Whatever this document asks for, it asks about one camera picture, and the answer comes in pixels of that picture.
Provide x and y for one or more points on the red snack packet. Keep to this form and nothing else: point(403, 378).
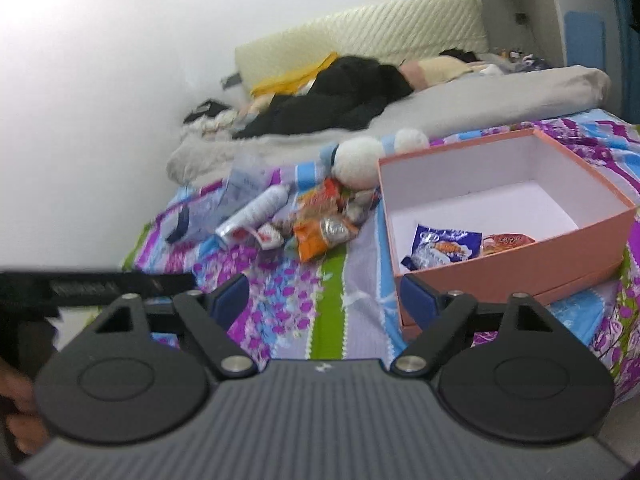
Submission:
point(505, 242)

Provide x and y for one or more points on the black clothing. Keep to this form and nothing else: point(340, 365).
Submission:
point(340, 90)

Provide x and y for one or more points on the beige pillow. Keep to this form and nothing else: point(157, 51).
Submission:
point(440, 69)

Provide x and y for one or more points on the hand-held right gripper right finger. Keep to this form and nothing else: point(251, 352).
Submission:
point(417, 296)

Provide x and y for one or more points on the clear plastic bag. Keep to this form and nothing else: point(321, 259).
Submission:
point(220, 205)

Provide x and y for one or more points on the blue snack packet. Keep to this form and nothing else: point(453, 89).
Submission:
point(442, 247)

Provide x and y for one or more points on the pile of mixed snacks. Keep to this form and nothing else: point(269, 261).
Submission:
point(320, 235)

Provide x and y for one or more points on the small heap of clothes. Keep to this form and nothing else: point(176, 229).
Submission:
point(215, 115)

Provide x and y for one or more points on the person's left hand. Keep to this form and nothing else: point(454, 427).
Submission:
point(22, 410)

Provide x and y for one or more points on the yellow cloth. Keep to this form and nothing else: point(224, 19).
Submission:
point(295, 77)

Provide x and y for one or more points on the grey blanket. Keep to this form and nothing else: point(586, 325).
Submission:
point(475, 100)

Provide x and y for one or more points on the white plush toy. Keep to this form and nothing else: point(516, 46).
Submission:
point(357, 160)

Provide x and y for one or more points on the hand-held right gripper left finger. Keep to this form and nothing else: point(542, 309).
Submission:
point(231, 296)

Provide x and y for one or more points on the pink cardboard box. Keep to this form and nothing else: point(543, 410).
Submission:
point(500, 195)

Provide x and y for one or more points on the white cabinet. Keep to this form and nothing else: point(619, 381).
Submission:
point(520, 5)

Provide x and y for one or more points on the cream quilted headboard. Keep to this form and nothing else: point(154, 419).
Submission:
point(400, 25)

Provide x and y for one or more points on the white spray can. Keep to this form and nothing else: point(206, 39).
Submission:
point(255, 210)

